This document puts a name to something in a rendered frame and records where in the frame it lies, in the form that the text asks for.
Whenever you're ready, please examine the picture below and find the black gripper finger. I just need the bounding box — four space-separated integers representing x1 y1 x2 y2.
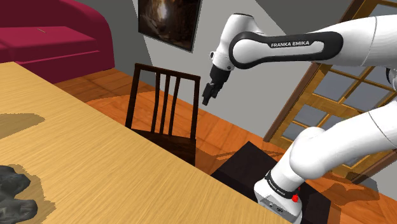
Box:
202 83 221 106

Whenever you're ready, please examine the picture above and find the dark wooden chair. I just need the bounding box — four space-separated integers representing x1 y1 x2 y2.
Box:
125 62 202 167

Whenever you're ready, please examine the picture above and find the dark robot stand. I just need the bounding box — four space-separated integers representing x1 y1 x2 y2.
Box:
210 141 332 224

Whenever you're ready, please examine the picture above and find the wooden glazed door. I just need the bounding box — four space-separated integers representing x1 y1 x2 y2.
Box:
263 0 397 185

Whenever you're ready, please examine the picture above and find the crimson sofa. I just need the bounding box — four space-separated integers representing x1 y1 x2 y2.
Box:
0 0 116 85

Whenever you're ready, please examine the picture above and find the dark grey lumpy object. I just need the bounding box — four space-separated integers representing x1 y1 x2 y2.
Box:
0 165 39 224

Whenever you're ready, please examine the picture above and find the dark framed wall picture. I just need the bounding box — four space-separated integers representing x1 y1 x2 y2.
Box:
137 0 203 53

